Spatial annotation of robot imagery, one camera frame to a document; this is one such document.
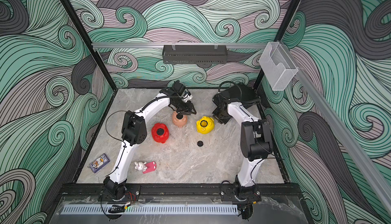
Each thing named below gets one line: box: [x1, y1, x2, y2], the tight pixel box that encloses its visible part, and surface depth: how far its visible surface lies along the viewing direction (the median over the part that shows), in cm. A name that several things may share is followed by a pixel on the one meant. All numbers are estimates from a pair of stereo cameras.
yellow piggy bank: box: [196, 116, 215, 135], surface depth 92 cm
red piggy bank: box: [151, 122, 170, 144], surface depth 87 cm
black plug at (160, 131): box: [156, 127, 164, 136], surface depth 88 cm
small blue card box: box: [89, 153, 111, 174], surface depth 83 cm
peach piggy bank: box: [171, 110, 188, 128], surface depth 94 cm
